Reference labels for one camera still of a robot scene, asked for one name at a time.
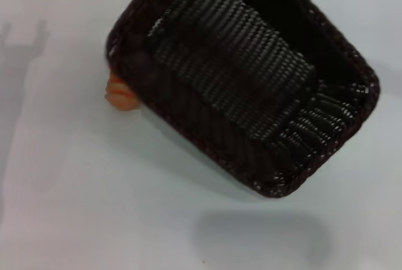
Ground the dark brown woven basket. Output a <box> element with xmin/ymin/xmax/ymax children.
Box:
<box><xmin>105</xmin><ymin>0</ymin><xmax>380</xmax><ymax>198</ymax></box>

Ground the orange striped bread loaf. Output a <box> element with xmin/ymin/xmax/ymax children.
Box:
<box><xmin>105</xmin><ymin>73</ymin><xmax>141</xmax><ymax>111</ymax></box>

